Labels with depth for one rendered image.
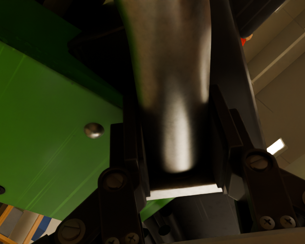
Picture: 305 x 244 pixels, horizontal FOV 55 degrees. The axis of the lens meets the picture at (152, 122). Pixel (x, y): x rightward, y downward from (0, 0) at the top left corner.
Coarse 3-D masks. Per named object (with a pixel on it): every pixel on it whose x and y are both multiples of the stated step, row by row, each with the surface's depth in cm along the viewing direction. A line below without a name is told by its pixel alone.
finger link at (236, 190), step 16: (208, 112) 13; (224, 112) 12; (208, 128) 13; (224, 128) 11; (240, 128) 12; (208, 144) 14; (224, 144) 11; (240, 144) 11; (224, 160) 11; (240, 160) 11; (224, 176) 12; (240, 176) 11; (288, 176) 10; (224, 192) 13; (240, 192) 11; (288, 192) 10; (304, 192) 10; (304, 208) 10
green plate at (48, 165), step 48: (0, 0) 17; (0, 48) 13; (48, 48) 17; (0, 96) 14; (48, 96) 14; (96, 96) 15; (0, 144) 16; (48, 144) 17; (96, 144) 17; (0, 192) 19; (48, 192) 19
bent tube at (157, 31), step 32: (128, 0) 9; (160, 0) 8; (192, 0) 9; (128, 32) 10; (160, 32) 9; (192, 32) 9; (160, 64) 10; (192, 64) 10; (160, 96) 11; (192, 96) 11; (160, 128) 12; (192, 128) 12; (160, 160) 13; (192, 160) 13; (160, 192) 14; (192, 192) 14
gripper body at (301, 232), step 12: (288, 228) 8; (300, 228) 8; (192, 240) 8; (204, 240) 8; (216, 240) 8; (228, 240) 8; (240, 240) 8; (252, 240) 8; (264, 240) 8; (276, 240) 8; (288, 240) 8; (300, 240) 8
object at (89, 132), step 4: (88, 124) 16; (92, 124) 16; (96, 124) 16; (100, 124) 16; (84, 128) 16; (88, 128) 16; (92, 128) 16; (96, 128) 16; (100, 128) 16; (84, 132) 16; (88, 132) 16; (92, 132) 16; (96, 132) 16; (100, 132) 16; (88, 136) 16; (92, 136) 16; (96, 136) 16; (100, 136) 16
